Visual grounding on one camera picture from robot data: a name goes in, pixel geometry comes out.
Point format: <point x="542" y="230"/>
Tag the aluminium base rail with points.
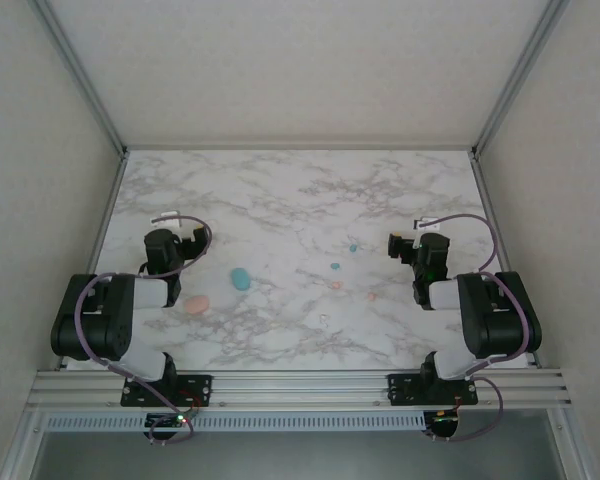
<point x="300" y="390"/>

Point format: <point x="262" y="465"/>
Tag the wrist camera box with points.
<point x="166" y="218"/>
<point x="427" y="224"/>

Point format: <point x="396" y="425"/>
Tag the blue earbud charging case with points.
<point x="240" y="279"/>

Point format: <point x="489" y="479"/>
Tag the aluminium frame post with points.
<point x="82" y="82"/>
<point x="515" y="80"/>
<point x="570" y="445"/>
<point x="22" y="440"/>

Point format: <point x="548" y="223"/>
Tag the pink earbud charging case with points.
<point x="197" y="305"/>

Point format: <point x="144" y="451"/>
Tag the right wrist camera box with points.
<point x="427" y="224"/>

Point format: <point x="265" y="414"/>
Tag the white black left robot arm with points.
<point x="105" y="320"/>

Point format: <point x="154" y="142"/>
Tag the aluminium table edge rail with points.
<point x="96" y="255"/>
<point x="502" y="255"/>
<point x="300" y="148"/>

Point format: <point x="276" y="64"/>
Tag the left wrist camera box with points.
<point x="166" y="218"/>

